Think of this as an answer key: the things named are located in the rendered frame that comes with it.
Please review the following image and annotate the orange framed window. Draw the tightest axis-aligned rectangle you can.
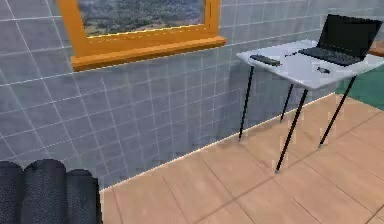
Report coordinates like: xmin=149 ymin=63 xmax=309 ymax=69
xmin=55 ymin=0 xmax=227 ymax=72

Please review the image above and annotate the black remote control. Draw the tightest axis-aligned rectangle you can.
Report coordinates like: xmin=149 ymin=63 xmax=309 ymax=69
xmin=249 ymin=54 xmax=282 ymax=67

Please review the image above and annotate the white table with black legs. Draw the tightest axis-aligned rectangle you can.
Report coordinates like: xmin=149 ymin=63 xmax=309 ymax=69
xmin=235 ymin=39 xmax=384 ymax=175

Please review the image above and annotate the black laptop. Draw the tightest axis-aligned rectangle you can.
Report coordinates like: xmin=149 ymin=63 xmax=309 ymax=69
xmin=298 ymin=13 xmax=384 ymax=67

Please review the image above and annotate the brown wooden furniture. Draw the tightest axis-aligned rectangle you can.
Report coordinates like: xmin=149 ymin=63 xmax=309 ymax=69
xmin=368 ymin=40 xmax=384 ymax=58

